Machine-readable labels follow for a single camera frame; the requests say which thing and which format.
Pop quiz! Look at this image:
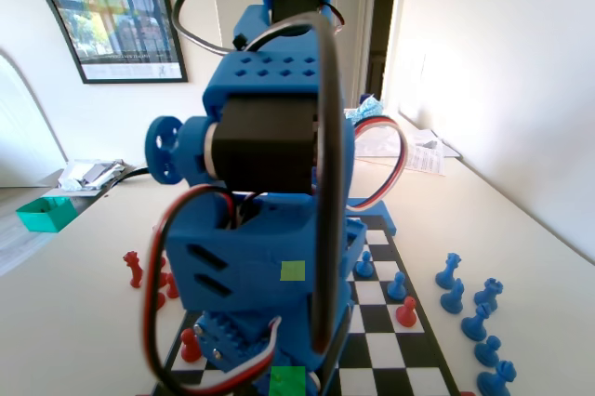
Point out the blue plastic game piece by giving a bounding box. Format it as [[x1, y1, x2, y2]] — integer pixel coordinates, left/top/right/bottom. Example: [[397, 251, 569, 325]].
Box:
[[435, 252, 464, 289]]

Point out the blue knight chess piece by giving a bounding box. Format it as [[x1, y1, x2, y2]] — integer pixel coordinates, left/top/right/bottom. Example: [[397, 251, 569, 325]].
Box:
[[440, 278, 466, 315]]

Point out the red white black servo wire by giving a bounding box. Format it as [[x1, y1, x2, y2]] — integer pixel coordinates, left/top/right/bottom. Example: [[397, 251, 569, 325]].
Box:
[[142, 183, 284, 396], [344, 115, 409, 215]]

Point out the white paper sheet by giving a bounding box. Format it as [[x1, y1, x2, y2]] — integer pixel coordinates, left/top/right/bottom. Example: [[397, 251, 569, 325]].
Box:
[[417, 128, 462, 160]]

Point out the printed paper sheet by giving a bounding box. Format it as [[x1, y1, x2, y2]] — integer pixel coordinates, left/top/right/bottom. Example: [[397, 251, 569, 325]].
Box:
[[404, 142, 447, 178]]

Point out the pile of papers and foil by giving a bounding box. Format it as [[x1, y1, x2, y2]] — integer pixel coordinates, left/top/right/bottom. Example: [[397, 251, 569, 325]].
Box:
[[58, 158, 136, 192]]

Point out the black white chessboard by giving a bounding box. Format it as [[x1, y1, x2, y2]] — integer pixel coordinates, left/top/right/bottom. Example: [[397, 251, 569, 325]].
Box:
[[151, 215, 461, 396]]

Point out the blue bishop chess piece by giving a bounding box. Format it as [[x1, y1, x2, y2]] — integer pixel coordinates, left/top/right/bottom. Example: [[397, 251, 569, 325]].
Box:
[[460, 302, 492, 341], [476, 360, 518, 396]]

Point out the white arched panel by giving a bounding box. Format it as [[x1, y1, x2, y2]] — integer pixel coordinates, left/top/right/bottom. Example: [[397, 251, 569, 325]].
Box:
[[0, 0, 86, 189]]

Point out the black cable bundle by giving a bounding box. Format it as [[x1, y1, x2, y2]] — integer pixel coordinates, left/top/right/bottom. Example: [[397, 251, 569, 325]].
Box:
[[99, 165, 152, 192]]

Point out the green plastic bin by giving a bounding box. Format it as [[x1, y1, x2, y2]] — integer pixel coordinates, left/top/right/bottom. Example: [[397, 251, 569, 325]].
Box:
[[15, 195, 79, 233]]

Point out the black framed poster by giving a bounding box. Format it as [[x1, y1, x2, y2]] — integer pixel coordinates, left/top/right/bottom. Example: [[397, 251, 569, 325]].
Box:
[[44, 0, 190, 86]]

